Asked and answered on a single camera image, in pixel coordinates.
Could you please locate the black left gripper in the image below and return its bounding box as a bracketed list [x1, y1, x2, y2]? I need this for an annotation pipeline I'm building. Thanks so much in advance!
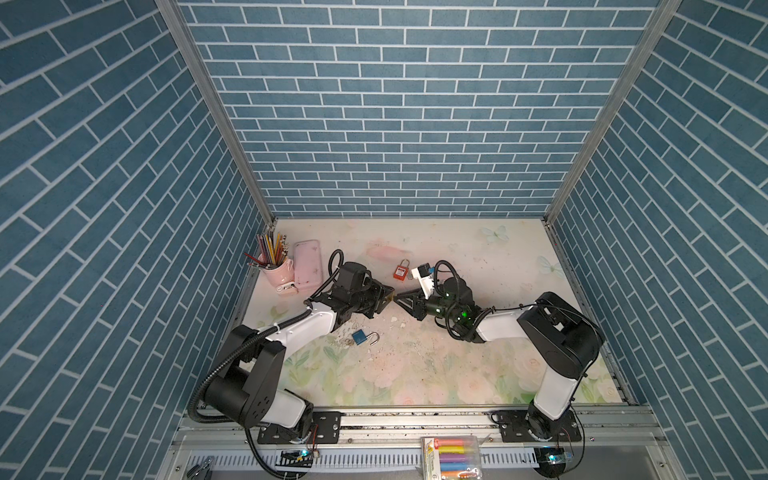
[348, 276, 396, 318]

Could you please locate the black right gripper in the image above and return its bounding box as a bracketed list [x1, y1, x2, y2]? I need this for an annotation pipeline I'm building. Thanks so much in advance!
[393, 288, 462, 325]

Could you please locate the red padlock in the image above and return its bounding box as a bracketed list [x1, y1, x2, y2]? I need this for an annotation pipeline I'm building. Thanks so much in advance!
[393, 259, 412, 281]

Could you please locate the blue padlock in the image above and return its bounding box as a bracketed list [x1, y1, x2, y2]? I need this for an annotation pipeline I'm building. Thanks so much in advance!
[345, 329, 380, 346]

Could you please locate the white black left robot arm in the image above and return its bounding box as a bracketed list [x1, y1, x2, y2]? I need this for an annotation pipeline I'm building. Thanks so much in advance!
[187, 262, 394, 439]

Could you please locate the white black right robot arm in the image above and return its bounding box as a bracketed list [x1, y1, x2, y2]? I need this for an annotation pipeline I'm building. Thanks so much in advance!
[393, 277, 605, 441]

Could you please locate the pink pencil case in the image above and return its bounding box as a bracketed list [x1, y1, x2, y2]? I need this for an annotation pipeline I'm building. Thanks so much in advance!
[293, 239, 325, 293]

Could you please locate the pink pencil cup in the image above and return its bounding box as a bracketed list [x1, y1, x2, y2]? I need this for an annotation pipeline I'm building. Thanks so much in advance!
[261, 258, 298, 296]

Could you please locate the coloured pencils bundle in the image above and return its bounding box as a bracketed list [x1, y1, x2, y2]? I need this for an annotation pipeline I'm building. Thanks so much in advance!
[243, 233, 289, 269]

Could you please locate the marker pen box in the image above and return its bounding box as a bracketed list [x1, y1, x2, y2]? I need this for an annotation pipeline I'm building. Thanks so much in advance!
[421, 436, 483, 480]

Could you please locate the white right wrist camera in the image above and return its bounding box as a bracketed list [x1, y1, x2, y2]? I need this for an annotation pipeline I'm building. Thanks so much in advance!
[411, 263, 435, 298]

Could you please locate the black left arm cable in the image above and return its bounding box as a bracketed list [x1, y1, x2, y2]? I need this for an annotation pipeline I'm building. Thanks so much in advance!
[187, 248, 346, 480]

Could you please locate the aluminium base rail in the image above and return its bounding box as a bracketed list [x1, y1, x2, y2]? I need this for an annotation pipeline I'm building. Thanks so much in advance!
[158, 404, 684, 479]

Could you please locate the aluminium corner post left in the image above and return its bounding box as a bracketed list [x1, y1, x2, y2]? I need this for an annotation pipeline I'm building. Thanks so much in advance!
[156, 0, 275, 230]

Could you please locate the aluminium corner post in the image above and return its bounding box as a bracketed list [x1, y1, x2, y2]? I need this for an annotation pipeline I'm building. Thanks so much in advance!
[543, 0, 681, 228]
[156, 0, 275, 230]

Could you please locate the aluminium corner post right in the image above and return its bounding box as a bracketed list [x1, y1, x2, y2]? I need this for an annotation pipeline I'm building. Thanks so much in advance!
[543, 0, 681, 228]

